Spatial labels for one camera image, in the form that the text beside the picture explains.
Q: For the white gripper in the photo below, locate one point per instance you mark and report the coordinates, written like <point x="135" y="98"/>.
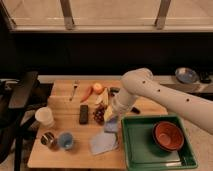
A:
<point x="121" y="104"/>

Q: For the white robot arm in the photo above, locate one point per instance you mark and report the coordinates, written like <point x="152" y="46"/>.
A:
<point x="140" y="82"/>

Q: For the green plastic tray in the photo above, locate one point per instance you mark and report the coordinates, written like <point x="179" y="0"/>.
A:
<point x="142" y="153"/>

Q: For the bunch of dark grapes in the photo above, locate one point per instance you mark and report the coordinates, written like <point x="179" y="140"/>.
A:
<point x="98" y="114"/>

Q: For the yellow banana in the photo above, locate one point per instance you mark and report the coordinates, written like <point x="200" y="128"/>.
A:
<point x="103" y="98"/>

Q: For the black remote control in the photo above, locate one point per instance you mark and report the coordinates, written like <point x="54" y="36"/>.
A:
<point x="83" y="116"/>

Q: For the red yellow apple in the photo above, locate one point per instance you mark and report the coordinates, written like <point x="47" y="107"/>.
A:
<point x="98" y="88"/>

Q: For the grey folded cloth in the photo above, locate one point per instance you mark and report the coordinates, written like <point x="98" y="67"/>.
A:
<point x="103" y="142"/>

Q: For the orange carrot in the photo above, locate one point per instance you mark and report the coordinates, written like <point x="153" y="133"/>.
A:
<point x="86" y="94"/>

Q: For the silver fork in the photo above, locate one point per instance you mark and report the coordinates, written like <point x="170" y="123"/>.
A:
<point x="75" y="86"/>

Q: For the blue glass cup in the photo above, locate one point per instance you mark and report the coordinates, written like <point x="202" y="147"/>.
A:
<point x="65" y="141"/>

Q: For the brass metal can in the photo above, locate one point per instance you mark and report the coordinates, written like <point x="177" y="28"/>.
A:
<point x="49" y="140"/>

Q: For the white paper cup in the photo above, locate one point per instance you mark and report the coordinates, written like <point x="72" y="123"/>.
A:
<point x="44" y="116"/>

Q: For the orange bowl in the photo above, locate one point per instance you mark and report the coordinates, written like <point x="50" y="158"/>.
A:
<point x="168" y="136"/>

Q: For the grey plate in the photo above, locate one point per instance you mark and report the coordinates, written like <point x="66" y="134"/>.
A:
<point x="186" y="75"/>

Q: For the black office chair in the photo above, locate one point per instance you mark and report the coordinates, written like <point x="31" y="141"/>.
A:
<point x="12" y="131"/>

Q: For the small black object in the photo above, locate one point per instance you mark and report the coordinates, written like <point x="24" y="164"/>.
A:
<point x="205" y="77"/>

